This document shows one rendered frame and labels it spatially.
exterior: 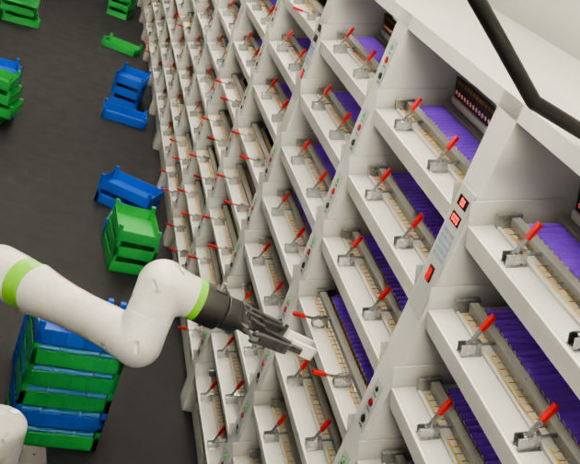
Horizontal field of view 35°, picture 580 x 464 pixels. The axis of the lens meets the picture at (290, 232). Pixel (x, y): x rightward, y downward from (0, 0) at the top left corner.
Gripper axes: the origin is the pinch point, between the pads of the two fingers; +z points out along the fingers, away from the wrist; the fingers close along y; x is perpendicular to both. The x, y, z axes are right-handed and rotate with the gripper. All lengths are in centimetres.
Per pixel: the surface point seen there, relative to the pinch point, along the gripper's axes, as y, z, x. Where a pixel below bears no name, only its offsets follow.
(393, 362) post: -18.6, 10.7, -13.7
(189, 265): 188, 29, 74
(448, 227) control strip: -16.5, 4.1, -43.8
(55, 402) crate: 82, -19, 92
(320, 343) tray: 23.1, 16.5, 8.1
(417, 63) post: 48, 7, -63
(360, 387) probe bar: 0.2, 19.4, 3.7
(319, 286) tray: 47, 19, 4
